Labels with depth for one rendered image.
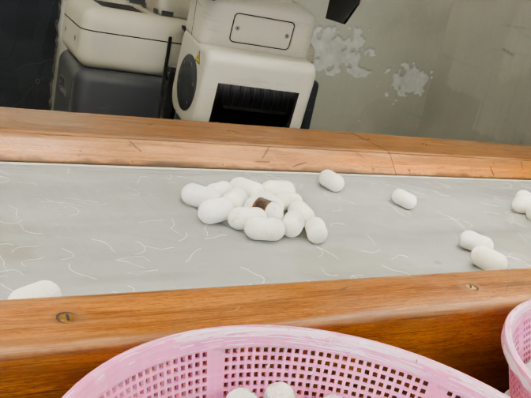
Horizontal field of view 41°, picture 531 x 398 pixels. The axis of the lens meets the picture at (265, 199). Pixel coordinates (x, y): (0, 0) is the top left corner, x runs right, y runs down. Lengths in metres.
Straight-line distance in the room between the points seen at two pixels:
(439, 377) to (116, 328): 0.18
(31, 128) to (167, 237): 0.22
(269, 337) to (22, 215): 0.26
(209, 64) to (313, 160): 0.46
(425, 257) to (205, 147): 0.27
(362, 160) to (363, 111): 2.30
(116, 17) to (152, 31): 0.08
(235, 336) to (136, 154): 0.38
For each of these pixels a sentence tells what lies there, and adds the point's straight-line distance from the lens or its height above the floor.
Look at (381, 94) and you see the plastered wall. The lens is 3.23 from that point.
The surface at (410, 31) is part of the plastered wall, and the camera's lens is 3.24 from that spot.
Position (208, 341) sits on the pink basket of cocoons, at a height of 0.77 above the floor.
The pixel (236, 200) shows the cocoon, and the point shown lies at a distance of 0.64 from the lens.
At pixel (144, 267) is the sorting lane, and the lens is 0.52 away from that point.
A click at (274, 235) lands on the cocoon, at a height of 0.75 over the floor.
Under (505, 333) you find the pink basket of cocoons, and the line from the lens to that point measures 0.49.
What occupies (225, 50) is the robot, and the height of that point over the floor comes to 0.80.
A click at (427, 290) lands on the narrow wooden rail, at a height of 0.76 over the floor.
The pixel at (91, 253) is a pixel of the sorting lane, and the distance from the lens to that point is 0.53.
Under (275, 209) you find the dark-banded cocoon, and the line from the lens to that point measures 0.64.
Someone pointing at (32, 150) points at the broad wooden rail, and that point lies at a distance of 0.72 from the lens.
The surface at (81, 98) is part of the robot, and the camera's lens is 1.54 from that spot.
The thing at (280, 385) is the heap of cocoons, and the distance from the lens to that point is 0.41.
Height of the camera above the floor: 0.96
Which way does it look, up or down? 18 degrees down
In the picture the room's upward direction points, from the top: 12 degrees clockwise
